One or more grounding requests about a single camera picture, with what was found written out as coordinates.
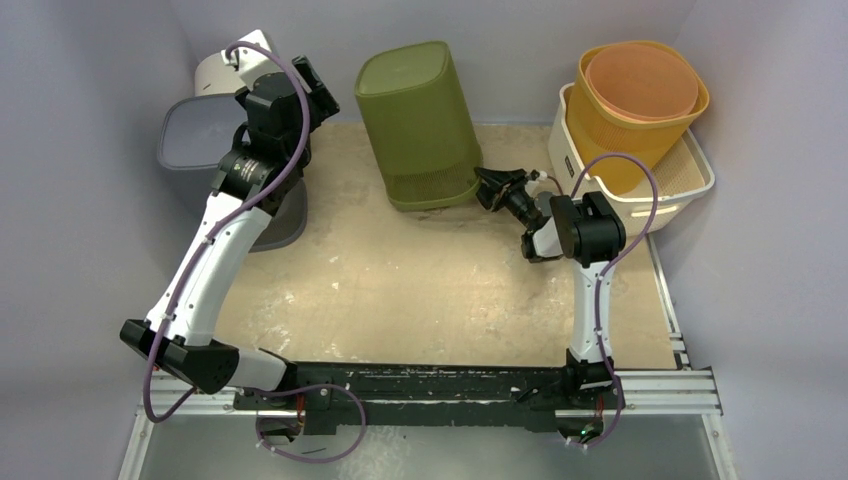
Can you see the white perforated plastic basket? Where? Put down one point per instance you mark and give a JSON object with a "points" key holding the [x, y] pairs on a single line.
{"points": [[682, 176]]}

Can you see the yellow slatted waste bin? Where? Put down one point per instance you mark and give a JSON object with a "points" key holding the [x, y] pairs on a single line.
{"points": [[596, 131]]}

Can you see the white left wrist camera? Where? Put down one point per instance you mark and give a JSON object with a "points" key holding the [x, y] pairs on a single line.
{"points": [[254, 59]]}

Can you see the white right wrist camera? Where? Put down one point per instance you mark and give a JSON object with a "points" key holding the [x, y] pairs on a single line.
{"points": [[534, 180]]}

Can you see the cream drawer cabinet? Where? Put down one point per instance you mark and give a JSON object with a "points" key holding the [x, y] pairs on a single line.
{"points": [[213, 77]]}

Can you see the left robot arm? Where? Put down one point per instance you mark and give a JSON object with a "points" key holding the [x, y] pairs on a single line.
{"points": [[259, 181]]}

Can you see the aluminium frame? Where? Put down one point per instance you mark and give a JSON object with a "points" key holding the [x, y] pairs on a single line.
{"points": [[683, 390]]}

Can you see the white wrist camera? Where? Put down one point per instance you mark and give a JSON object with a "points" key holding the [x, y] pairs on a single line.
{"points": [[534, 180], [254, 59]]}

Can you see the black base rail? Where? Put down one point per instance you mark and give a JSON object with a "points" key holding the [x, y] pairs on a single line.
{"points": [[572, 401]]}

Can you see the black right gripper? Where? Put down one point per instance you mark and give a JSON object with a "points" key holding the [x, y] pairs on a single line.
{"points": [[504, 189]]}

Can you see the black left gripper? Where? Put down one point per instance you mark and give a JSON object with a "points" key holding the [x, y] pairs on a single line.
{"points": [[319, 104]]}

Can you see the green slatted waste bin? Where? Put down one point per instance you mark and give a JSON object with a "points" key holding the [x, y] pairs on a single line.
{"points": [[419, 127]]}

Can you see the grey slatted waste bin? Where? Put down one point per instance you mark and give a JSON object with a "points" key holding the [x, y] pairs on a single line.
{"points": [[196, 133]]}

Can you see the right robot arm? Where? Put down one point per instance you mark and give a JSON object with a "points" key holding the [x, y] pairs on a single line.
{"points": [[586, 232]]}

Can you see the orange plastic bucket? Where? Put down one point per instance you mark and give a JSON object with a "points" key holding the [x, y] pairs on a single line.
{"points": [[642, 83]]}

